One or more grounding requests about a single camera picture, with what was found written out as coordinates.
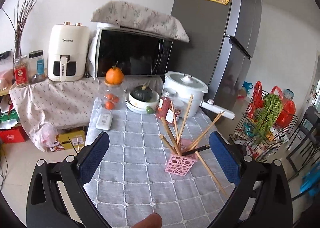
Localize person's left thumb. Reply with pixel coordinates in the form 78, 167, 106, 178
132, 213, 162, 228

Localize yellow cardboard box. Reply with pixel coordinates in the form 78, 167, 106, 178
57, 130, 85, 152

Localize black chopstick in holder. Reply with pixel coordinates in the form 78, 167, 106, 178
182, 145, 210, 156

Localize white small device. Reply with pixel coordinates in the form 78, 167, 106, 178
95, 113, 113, 130

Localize wooden chopstick on table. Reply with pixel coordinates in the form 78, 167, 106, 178
171, 101, 178, 143
187, 111, 225, 152

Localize pink plastic bag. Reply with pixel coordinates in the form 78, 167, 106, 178
37, 123, 59, 149

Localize pink perforated utensil holder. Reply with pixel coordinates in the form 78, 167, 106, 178
164, 151, 197, 177

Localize green leafy vegetables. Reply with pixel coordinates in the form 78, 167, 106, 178
253, 93, 283, 143

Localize short wooden chopstick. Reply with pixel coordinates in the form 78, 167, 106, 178
159, 134, 176, 154

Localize long wooden chopstick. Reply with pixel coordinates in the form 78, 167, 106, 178
177, 94, 194, 145

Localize grey checked tablecloth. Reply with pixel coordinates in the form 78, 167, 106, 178
84, 101, 234, 227

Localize glass jar with tangerines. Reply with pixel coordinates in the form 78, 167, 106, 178
99, 81, 126, 111

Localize floral cabinet cloth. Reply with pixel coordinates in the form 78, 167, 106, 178
8, 75, 164, 152

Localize black chair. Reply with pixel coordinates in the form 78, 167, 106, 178
286, 106, 319, 182

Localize red lidded jar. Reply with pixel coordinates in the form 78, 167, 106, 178
165, 99, 185, 124

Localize red plastic bag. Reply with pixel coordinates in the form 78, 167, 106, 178
247, 81, 296, 128

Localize small green fruit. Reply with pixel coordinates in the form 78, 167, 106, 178
145, 106, 154, 114

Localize red cardboard box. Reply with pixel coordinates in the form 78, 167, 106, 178
0, 125, 28, 143

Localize thick wooden chopstick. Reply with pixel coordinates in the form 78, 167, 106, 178
161, 117, 182, 155

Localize jar with red goji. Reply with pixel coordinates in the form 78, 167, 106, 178
156, 88, 176, 119

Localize blue plastic stool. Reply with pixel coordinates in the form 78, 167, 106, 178
300, 165, 319, 197

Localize dark green squash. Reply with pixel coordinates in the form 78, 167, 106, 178
130, 85, 153, 102

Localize white electric cooking pot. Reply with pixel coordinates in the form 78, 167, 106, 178
163, 70, 236, 120

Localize large orange citrus fruit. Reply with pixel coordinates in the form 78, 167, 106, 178
105, 62, 124, 85

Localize white bowl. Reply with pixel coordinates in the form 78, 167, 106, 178
129, 90, 160, 109

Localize clear jar black lid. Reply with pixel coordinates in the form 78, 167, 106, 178
28, 50, 46, 83

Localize red label nut jar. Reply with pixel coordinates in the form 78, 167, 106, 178
14, 56, 29, 88

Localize black microwave oven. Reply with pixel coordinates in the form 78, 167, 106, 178
86, 23, 173, 78

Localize cream air fryer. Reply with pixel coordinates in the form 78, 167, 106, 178
47, 21, 90, 82

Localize floral cloth cover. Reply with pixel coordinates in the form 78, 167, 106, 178
91, 1, 190, 43

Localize grey refrigerator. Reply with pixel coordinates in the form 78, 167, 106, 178
167, 0, 263, 110

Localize dry twig branches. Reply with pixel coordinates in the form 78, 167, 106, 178
1, 0, 38, 62

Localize black wire basket rack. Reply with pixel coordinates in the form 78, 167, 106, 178
229, 81, 298, 161

